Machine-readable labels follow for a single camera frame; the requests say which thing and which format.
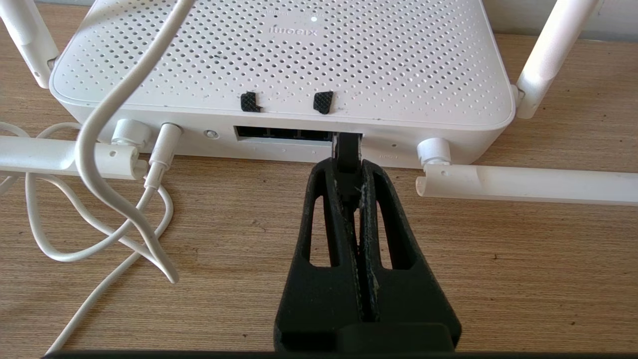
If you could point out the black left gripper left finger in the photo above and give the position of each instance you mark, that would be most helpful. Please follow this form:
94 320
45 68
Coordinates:
309 299

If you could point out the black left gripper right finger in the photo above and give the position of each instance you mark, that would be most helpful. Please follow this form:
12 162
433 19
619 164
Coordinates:
413 299

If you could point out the white wifi router with antennas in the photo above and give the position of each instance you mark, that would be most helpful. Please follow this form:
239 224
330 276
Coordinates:
398 65

